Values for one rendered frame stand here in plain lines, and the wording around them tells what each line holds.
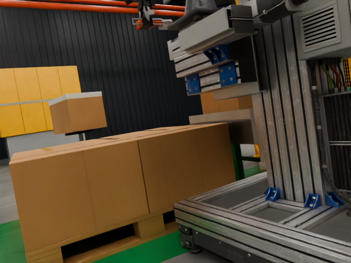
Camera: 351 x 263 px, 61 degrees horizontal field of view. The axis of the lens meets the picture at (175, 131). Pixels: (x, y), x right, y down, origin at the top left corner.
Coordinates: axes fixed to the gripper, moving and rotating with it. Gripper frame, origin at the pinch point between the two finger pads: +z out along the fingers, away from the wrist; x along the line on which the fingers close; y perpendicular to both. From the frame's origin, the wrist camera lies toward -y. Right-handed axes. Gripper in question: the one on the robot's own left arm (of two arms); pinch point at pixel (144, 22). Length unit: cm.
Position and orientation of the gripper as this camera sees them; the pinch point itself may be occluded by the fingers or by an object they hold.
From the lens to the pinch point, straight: 192.8
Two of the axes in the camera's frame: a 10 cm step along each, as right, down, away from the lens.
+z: 1.7, 9.8, 0.5
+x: -4.6, 0.3, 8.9
